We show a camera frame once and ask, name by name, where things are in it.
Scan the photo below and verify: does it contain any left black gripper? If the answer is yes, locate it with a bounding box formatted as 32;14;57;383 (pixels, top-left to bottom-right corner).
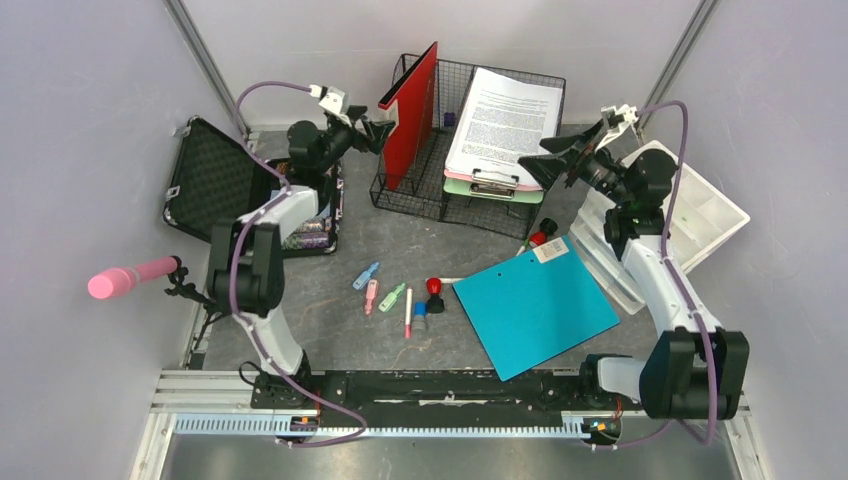
316;106;395;174

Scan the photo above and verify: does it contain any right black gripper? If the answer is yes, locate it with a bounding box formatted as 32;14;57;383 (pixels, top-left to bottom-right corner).
519;119;632;208

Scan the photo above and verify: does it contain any red clipboard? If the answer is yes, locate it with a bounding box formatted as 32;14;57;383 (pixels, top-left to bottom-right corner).
378;41;438;191

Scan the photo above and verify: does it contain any light green clipboard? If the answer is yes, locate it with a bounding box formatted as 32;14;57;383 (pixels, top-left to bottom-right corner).
443;177;545;204

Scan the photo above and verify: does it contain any white printed paper sheet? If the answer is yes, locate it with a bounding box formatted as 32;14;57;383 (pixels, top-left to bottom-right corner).
445;67;565;184

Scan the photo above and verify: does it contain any black wire mesh organizer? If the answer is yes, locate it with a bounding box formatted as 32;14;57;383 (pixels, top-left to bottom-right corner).
370;51;566;238

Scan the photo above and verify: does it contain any pink clear clipboard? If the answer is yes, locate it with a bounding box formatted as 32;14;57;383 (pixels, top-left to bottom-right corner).
443;168;542;194

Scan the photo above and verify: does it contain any teal blue clipboard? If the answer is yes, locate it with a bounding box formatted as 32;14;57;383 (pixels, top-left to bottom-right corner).
454;237;620;381

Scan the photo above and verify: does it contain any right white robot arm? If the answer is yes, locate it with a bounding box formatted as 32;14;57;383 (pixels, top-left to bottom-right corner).
454;116;750;421

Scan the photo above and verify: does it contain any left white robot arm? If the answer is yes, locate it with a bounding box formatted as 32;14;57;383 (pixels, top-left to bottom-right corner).
207;116;393;408

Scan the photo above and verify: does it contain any red black round stamp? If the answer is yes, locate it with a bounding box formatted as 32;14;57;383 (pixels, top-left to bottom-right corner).
526;218;558;249

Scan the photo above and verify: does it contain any blue small highlighter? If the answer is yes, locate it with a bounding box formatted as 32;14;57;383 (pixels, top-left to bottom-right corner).
352;261;380;291

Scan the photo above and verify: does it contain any pink small highlighter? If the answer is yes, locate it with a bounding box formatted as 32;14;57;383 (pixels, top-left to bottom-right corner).
364;278;379;315

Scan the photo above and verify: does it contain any white plastic drawer organizer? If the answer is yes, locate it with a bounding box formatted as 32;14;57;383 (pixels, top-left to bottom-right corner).
567;165;750;315

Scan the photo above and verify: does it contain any green small highlighter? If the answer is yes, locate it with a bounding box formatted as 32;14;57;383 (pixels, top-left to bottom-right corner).
378;283;406;313

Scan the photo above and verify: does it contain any black poker chip case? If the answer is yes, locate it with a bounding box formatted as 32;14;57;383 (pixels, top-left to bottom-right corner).
163;116;344;258

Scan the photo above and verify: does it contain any blue grey small cylinder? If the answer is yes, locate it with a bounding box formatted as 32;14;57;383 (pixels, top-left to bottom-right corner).
411;302;428;332

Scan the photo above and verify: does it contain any pink pen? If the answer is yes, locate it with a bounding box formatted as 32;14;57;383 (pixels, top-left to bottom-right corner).
404;287;414;339

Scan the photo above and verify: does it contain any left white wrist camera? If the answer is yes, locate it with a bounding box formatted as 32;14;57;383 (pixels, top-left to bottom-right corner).
318;87;353;127

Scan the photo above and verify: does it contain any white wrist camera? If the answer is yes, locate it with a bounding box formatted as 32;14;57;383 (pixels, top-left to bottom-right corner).
598;104;639;148
318;87;353;127

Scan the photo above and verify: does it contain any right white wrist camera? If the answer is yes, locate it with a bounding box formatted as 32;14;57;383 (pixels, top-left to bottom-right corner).
598;104;639;148

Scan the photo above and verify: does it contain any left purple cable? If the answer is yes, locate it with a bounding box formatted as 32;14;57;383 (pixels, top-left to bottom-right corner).
227;80;369;449

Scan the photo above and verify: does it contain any purple cable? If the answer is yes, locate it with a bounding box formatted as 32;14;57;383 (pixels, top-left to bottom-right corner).
227;80;369;449
592;100;720;453

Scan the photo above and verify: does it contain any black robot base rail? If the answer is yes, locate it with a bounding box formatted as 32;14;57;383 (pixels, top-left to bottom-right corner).
250;369;641;430

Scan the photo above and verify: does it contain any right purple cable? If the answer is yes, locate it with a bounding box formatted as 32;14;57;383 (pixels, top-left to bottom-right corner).
592;100;720;453

